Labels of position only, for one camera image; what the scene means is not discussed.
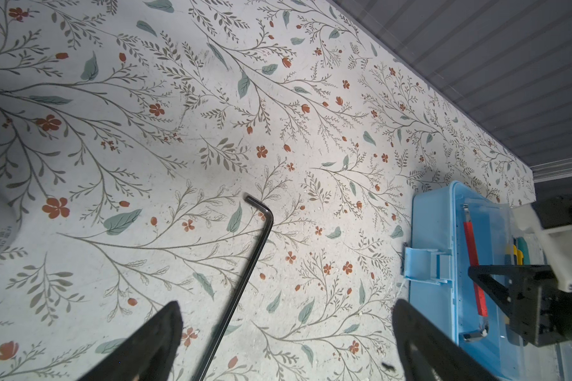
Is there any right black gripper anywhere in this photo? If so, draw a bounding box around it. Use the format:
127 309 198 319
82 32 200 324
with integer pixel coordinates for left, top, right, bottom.
468 265 572 348

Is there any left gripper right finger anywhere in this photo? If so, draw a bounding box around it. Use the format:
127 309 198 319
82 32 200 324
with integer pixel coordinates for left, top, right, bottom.
392 299 496 380

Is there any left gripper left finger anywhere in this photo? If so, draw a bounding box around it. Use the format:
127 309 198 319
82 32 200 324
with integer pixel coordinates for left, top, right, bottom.
81 301 183 380

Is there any yellow black utility knife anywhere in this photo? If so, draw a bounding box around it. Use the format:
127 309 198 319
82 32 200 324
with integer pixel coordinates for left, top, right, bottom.
505 243 524 266

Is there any red pencil tool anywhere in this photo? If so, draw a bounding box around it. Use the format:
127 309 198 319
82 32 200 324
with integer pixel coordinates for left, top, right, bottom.
459 204 491 344

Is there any blue plastic tool box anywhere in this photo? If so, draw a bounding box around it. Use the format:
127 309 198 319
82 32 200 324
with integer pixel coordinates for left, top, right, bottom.
404 182 572 380

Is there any black thin rod tool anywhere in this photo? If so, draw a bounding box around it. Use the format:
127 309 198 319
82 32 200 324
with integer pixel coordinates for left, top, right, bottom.
193 194 274 380

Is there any teal utility knife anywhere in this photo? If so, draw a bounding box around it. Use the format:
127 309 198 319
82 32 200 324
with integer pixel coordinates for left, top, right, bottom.
516 237 531 265

